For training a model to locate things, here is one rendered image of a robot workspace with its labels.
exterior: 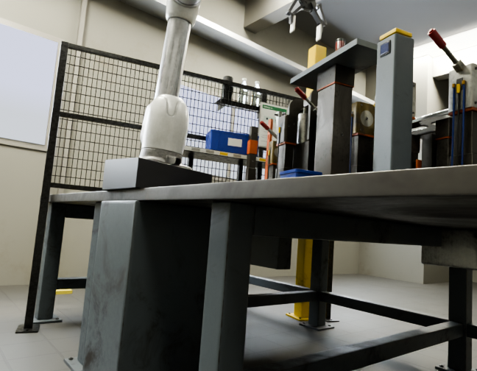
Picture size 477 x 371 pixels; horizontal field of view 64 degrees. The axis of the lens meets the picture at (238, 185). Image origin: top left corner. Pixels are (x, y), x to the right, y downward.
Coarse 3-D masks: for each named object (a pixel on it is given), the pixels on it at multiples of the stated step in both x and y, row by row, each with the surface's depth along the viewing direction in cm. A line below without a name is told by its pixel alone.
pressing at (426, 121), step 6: (432, 114) 121; (438, 114) 119; (444, 114) 120; (414, 120) 127; (420, 120) 125; (426, 120) 127; (432, 120) 127; (414, 126) 135; (420, 126) 134; (426, 126) 134; (432, 126) 133; (414, 132) 143; (420, 132) 142; (426, 132) 142; (432, 132) 140; (420, 138) 147
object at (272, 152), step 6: (270, 144) 197; (270, 150) 196; (276, 150) 195; (270, 156) 196; (276, 156) 195; (270, 162) 195; (276, 162) 194; (270, 168) 196; (276, 168) 195; (270, 174) 195
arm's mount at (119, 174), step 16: (112, 160) 139; (128, 160) 128; (144, 160) 123; (112, 176) 137; (128, 176) 126; (144, 176) 123; (160, 176) 127; (176, 176) 130; (192, 176) 134; (208, 176) 139
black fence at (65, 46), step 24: (72, 48) 213; (192, 72) 241; (264, 96) 260; (288, 96) 268; (72, 120) 211; (96, 120) 216; (216, 120) 246; (48, 144) 205; (48, 168) 204; (72, 168) 210; (96, 168) 215; (48, 192) 203
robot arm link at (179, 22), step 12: (168, 0) 163; (168, 12) 163; (180, 12) 162; (192, 12) 164; (168, 24) 165; (180, 24) 163; (192, 24) 167; (168, 36) 163; (180, 36) 162; (168, 48) 162; (180, 48) 162; (168, 60) 161; (180, 60) 163; (168, 72) 160; (180, 72) 163; (168, 84) 160; (180, 84) 165; (156, 96) 161; (144, 120) 157
